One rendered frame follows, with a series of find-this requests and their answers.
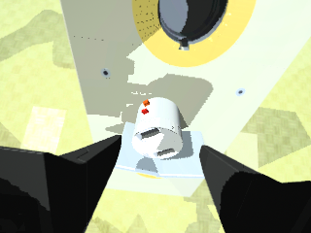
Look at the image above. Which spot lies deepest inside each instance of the white slotted cylinder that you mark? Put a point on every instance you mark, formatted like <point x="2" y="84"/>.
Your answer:
<point x="158" y="132"/>

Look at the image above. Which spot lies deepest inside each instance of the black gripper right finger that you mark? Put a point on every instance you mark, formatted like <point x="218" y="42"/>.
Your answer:
<point x="248" y="201"/>

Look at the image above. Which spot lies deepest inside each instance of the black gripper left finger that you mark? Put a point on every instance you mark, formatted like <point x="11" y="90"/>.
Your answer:
<point x="67" y="187"/>

